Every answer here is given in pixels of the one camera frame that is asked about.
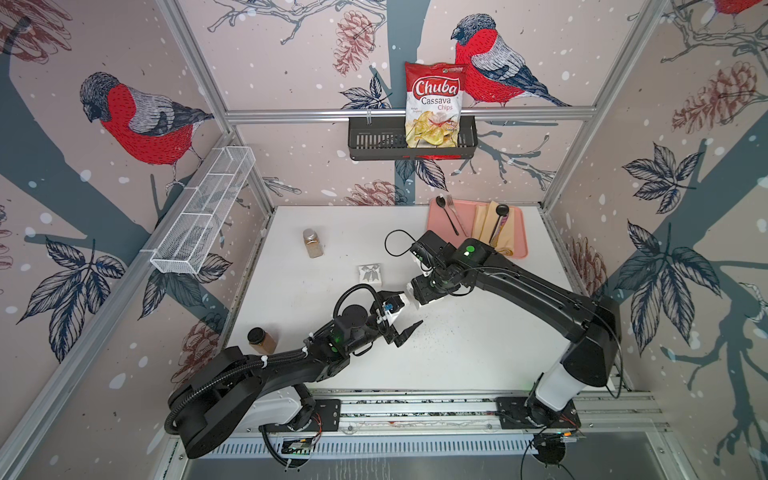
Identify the black spoon on napkin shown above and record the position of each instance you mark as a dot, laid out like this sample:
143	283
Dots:
502	211

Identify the silver fork on tray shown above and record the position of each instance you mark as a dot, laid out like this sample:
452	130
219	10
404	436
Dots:
451	205

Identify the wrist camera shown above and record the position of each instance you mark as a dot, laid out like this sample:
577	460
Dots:
394	303
432	251

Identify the white gift box with bow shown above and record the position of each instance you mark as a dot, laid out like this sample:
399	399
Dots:
370	274

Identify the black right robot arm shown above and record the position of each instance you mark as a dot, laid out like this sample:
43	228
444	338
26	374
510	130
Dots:
590	326

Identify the brown jar black lid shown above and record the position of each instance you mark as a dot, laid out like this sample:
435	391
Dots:
261	342

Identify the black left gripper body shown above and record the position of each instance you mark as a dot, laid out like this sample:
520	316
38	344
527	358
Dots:
372	331

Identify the pink plastic tray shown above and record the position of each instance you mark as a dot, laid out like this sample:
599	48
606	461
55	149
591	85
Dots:
438	223

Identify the red Chuba cassava chips bag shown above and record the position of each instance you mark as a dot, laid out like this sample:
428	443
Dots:
434	97

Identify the glass spice jar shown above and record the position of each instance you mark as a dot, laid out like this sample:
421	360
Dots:
312	243

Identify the white wire mesh shelf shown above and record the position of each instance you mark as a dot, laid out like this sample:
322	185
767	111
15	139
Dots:
193	233

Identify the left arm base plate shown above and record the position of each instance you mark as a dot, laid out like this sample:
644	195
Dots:
325	417

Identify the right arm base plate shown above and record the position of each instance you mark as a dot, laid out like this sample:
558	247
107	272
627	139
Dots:
522	413

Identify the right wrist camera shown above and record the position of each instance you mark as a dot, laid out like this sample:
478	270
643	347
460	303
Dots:
432	251

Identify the beige folded cloth napkin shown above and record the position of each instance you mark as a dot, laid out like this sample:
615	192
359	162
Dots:
483	223

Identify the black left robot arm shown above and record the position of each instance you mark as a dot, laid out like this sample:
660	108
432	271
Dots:
235	390

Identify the black spoon on tray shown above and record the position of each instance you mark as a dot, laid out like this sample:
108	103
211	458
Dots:
442	204

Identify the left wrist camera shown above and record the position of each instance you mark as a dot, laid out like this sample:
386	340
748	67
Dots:
394	303

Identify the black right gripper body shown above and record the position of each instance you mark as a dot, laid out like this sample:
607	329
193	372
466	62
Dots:
429	288

